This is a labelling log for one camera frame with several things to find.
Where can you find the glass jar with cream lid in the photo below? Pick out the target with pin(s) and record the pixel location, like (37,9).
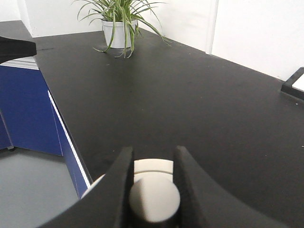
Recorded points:
(154,199)

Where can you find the white plant pot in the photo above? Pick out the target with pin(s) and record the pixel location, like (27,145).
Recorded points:
(115,35)

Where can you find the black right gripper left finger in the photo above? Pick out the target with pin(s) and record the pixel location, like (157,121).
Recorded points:
(106,205)

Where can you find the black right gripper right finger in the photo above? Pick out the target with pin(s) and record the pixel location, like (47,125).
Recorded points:
(205,204)

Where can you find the green spider plant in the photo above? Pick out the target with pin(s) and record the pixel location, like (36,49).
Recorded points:
(121,11)

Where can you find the blue cabinet under bench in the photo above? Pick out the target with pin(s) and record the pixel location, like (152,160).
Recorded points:
(30,119)

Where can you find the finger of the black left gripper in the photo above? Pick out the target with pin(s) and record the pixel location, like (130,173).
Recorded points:
(11,49)

